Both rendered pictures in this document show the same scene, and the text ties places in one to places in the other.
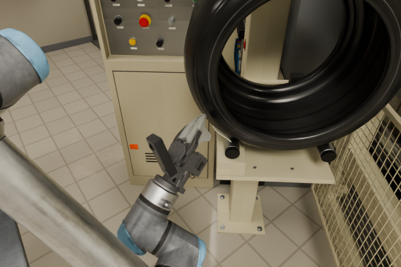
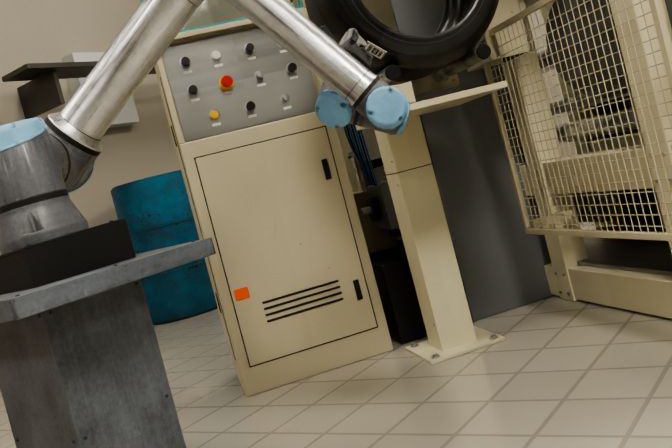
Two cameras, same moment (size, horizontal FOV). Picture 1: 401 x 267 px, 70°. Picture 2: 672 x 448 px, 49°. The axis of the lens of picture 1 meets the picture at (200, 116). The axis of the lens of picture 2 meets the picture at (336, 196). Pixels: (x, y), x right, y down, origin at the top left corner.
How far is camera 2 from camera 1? 1.67 m
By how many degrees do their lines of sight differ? 38
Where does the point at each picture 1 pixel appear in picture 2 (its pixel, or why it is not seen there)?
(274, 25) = (380, 7)
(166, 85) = (273, 160)
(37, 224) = (276, 2)
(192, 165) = (360, 55)
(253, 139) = (406, 43)
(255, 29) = not seen: hidden behind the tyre
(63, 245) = (297, 18)
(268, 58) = not seen: hidden behind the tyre
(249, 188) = (443, 257)
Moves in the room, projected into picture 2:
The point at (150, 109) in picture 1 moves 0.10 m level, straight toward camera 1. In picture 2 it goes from (256, 209) to (267, 207)
